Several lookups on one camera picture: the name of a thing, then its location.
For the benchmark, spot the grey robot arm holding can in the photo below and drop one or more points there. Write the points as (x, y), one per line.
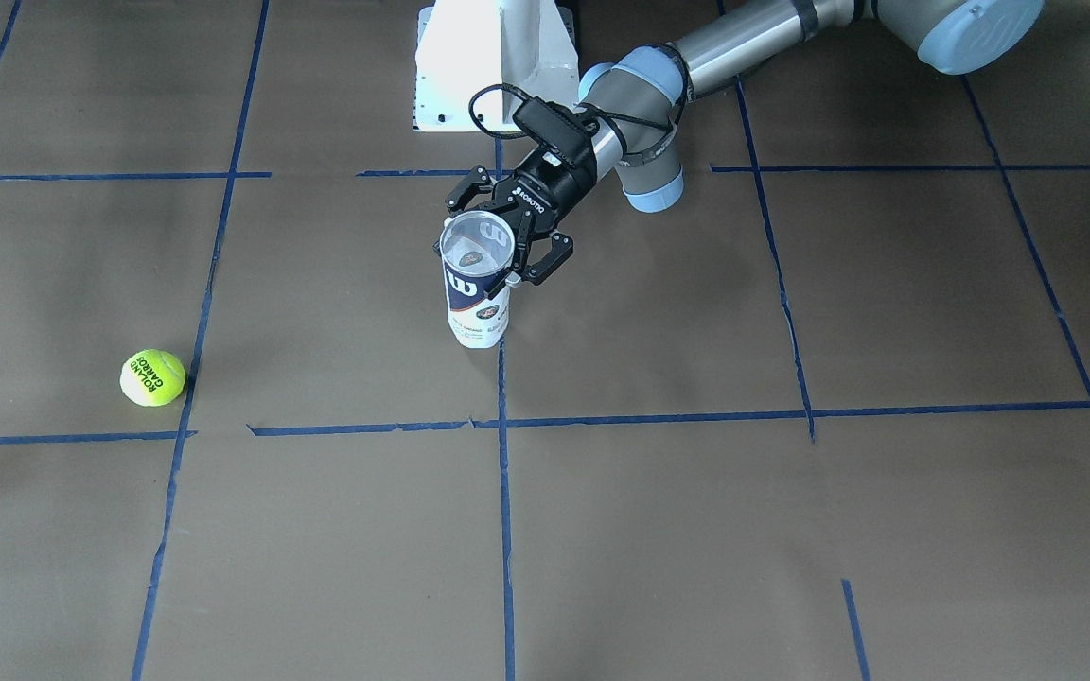
(634, 106)

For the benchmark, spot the yellow Roland Garros tennis ball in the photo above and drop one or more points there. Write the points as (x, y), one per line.
(152, 378)

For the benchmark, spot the clear tennis ball can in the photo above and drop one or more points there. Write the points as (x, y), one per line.
(477, 315)

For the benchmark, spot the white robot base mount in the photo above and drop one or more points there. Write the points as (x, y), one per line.
(464, 46)

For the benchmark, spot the black gripper can side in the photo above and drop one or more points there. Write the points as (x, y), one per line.
(556, 188)

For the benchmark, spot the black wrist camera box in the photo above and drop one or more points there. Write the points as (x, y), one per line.
(562, 133)

